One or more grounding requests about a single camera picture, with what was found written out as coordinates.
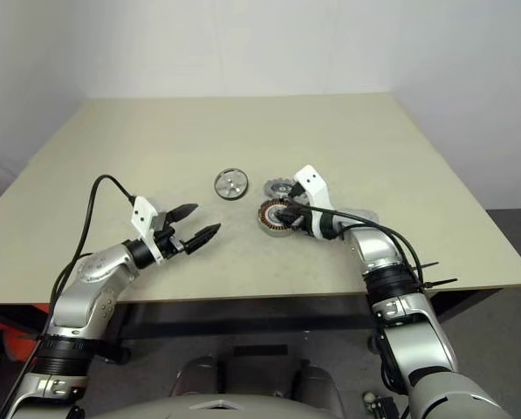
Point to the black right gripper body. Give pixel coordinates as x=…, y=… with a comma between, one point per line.
x=304, y=222

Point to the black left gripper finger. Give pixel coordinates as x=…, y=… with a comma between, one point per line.
x=182, y=213
x=201, y=240

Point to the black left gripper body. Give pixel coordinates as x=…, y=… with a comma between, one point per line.
x=170, y=242

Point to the round motor housing copper windings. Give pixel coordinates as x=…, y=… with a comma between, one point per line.
x=269, y=218

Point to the grey notched housing lid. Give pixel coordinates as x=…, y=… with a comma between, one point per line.
x=277, y=188

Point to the silver spoked rotor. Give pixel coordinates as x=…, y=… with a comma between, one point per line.
x=231, y=185

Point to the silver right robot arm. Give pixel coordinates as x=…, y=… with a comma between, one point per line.
x=417, y=336

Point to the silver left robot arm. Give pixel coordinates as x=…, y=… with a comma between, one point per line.
x=90, y=270

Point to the black zip tie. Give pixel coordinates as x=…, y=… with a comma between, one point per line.
x=426, y=266
x=441, y=283

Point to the dark rounded shape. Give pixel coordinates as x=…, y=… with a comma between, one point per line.
x=196, y=375

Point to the silver robot torso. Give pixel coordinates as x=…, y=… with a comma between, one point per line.
x=260, y=410

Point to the small white round object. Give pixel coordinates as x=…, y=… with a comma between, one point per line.
x=367, y=397

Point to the orange object under table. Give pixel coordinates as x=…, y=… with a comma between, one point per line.
x=15, y=345

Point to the small black box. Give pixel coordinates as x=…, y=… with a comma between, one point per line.
x=384, y=406

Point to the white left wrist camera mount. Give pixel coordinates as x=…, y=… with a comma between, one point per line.
x=143, y=214

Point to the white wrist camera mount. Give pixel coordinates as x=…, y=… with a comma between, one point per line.
x=312, y=179
x=143, y=214

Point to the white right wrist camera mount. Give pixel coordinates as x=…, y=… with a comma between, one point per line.
x=312, y=179

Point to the black table frame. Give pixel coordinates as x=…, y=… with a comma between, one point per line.
x=242, y=314

